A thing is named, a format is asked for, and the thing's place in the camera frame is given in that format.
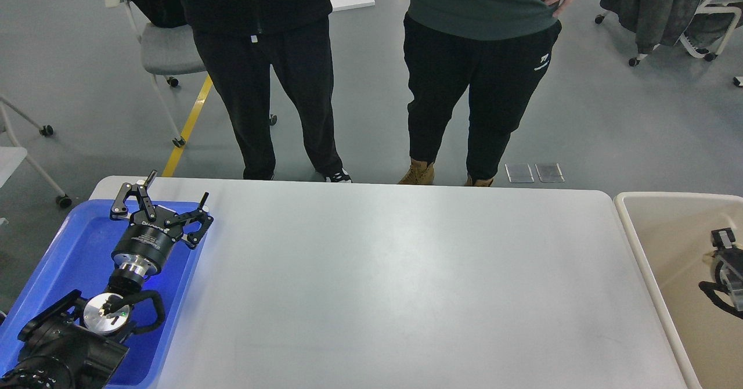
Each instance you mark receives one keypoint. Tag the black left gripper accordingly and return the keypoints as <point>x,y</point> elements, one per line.
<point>153,231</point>

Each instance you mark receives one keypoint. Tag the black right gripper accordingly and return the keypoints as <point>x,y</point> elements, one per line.
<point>727,265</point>

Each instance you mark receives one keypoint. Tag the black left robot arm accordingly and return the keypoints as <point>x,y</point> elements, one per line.
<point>100,309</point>

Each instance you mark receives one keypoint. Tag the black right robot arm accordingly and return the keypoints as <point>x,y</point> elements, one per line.
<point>715,294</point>

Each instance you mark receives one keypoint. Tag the beige plastic bin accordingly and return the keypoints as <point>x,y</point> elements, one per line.
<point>670,235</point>

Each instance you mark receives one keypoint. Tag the blue plastic tray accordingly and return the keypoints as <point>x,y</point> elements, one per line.
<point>79,259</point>

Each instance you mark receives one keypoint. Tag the grey office chair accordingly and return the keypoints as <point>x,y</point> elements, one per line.
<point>166,52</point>

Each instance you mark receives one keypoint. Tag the metal floor plate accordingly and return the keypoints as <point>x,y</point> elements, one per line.
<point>519,173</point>
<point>549,173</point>

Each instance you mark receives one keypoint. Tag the person in black clothes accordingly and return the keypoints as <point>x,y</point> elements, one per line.
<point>241,42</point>

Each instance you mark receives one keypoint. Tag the chair with grey coat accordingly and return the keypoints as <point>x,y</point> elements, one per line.
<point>703,27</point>

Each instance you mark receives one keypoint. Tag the person in green sweater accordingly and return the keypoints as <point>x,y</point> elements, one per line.
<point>496,51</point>

